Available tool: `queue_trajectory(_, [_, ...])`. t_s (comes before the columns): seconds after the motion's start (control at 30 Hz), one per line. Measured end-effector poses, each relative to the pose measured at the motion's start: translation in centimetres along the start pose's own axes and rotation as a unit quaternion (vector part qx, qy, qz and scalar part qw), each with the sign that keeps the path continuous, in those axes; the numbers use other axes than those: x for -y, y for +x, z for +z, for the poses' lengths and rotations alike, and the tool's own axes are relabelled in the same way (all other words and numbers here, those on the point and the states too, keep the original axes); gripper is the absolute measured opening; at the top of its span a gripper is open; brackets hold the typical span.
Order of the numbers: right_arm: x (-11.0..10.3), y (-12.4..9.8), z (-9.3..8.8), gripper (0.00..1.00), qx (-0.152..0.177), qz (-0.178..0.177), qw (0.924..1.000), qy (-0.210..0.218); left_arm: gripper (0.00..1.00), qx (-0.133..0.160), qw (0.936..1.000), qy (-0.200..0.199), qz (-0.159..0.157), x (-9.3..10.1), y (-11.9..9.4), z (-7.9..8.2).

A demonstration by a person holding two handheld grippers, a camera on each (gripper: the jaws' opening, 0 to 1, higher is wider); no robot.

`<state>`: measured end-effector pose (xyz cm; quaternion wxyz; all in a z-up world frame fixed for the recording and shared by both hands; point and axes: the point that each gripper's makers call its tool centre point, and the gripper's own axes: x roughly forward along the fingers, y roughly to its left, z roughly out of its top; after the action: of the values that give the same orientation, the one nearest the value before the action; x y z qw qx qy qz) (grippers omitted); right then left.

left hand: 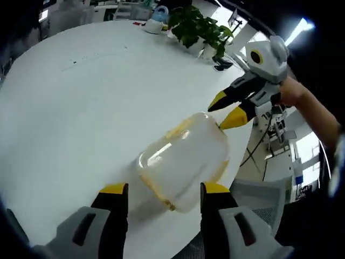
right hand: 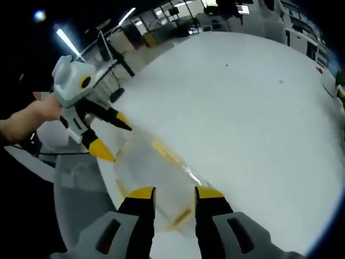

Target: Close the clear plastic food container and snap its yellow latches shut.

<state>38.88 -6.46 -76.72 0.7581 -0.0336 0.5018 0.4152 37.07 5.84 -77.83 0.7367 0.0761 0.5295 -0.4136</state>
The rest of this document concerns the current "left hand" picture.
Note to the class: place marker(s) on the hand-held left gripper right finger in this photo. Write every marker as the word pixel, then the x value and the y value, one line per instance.
pixel 229 229

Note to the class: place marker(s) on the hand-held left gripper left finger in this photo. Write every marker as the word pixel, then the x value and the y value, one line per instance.
pixel 102 226

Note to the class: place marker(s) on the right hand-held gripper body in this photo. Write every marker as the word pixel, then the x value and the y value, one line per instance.
pixel 266 62

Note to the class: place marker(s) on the clear plastic box yellow buckles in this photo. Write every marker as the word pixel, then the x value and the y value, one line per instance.
pixel 186 162

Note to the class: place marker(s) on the person's right hand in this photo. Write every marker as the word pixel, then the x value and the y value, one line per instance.
pixel 292 90

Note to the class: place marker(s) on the black clamp stand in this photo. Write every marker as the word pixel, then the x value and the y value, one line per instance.
pixel 223 64

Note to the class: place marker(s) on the grey mesh office chair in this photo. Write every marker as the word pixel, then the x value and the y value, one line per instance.
pixel 258 202

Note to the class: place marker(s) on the white plant pot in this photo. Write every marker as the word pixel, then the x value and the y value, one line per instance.
pixel 208 51

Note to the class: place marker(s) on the green potted plant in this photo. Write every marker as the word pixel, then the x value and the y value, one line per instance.
pixel 196 27

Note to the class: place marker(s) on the blue white kettle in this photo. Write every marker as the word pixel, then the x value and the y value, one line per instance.
pixel 156 21

